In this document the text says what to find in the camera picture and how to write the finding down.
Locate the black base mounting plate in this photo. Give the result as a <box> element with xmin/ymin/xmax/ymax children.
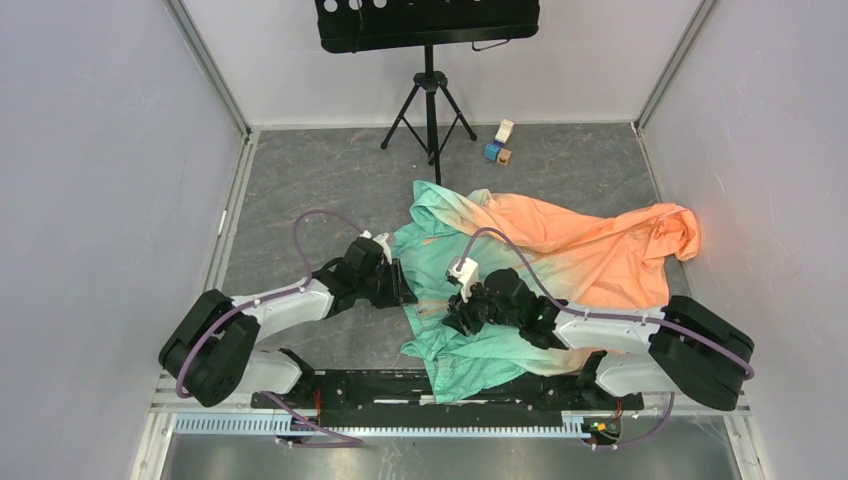
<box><xmin>279</xmin><ymin>349</ymin><xmax>644</xmax><ymax>427</ymax></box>

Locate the blue toy cube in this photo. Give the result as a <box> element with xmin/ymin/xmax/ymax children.
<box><xmin>483</xmin><ymin>143</ymin><xmax>502</xmax><ymax>162</ymax></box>

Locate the white toy block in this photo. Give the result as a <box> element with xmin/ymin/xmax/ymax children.
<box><xmin>494</xmin><ymin>119</ymin><xmax>514</xmax><ymax>145</ymax></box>

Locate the brown wooden toy cube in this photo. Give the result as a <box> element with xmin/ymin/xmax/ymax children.
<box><xmin>496</xmin><ymin>148</ymin><xmax>512</xmax><ymax>165</ymax></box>

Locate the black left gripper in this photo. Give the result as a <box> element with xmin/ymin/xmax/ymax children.
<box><xmin>356</xmin><ymin>257</ymin><xmax>418</xmax><ymax>308</ymax></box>

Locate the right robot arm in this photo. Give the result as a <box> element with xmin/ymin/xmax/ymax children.
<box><xmin>442</xmin><ymin>265</ymin><xmax>755</xmax><ymax>411</ymax></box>

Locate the black music stand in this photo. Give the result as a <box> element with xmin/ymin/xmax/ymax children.
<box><xmin>314</xmin><ymin>0</ymin><xmax>541</xmax><ymax>184</ymax></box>

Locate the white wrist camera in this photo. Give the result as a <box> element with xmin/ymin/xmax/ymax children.
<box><xmin>360</xmin><ymin>230</ymin><xmax>395</xmax><ymax>264</ymax></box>
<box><xmin>446</xmin><ymin>257</ymin><xmax>479</xmax><ymax>302</ymax></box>

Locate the grey slotted cable duct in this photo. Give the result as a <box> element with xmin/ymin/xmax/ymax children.
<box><xmin>173</xmin><ymin>413</ymin><xmax>590</xmax><ymax>440</ymax></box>

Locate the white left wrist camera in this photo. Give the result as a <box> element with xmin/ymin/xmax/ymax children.
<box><xmin>360</xmin><ymin>230</ymin><xmax>395</xmax><ymax>264</ymax></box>

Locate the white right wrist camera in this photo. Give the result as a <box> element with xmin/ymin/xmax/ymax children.
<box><xmin>446</xmin><ymin>257</ymin><xmax>479</xmax><ymax>302</ymax></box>

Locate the green and orange jacket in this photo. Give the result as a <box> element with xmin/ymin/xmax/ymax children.
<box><xmin>392</xmin><ymin>181</ymin><xmax>702</xmax><ymax>403</ymax></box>

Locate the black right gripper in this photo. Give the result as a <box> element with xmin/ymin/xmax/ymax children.
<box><xmin>440</xmin><ymin>277</ymin><xmax>522</xmax><ymax>337</ymax></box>

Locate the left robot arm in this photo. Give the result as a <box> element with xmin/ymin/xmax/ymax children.
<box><xmin>158</xmin><ymin>232</ymin><xmax>418</xmax><ymax>408</ymax></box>

